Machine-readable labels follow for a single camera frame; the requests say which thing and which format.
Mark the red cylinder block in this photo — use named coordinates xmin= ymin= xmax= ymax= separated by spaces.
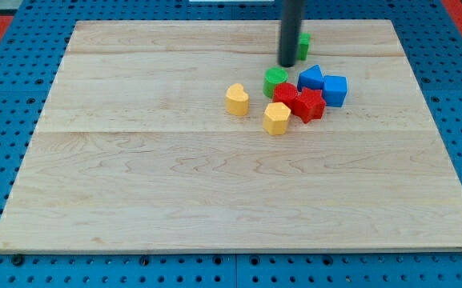
xmin=272 ymin=82 xmax=299 ymax=108

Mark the blue cube block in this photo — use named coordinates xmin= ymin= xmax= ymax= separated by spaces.
xmin=323 ymin=75 xmax=348 ymax=107

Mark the yellow heart block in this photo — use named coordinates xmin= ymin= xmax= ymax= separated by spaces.
xmin=226 ymin=83 xmax=249 ymax=116

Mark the green cylinder block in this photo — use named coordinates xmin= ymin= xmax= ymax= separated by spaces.
xmin=263 ymin=67 xmax=288 ymax=98

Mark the red star block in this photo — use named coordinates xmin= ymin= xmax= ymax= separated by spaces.
xmin=291 ymin=87 xmax=327 ymax=123

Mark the blue perforated base panel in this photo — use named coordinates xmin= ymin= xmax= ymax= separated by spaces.
xmin=0 ymin=0 xmax=462 ymax=287

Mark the blue triangular block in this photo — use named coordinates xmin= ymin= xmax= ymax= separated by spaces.
xmin=297 ymin=65 xmax=323 ymax=92

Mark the light wooden board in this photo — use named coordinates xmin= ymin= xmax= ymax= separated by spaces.
xmin=0 ymin=20 xmax=462 ymax=254

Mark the yellow hexagon block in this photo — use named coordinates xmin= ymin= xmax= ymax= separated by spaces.
xmin=263 ymin=102 xmax=291 ymax=135

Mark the green star block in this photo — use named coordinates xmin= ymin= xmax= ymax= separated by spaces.
xmin=297 ymin=33 xmax=311 ymax=61

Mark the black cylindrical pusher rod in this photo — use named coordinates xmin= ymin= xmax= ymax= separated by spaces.
xmin=278 ymin=0 xmax=306 ymax=67

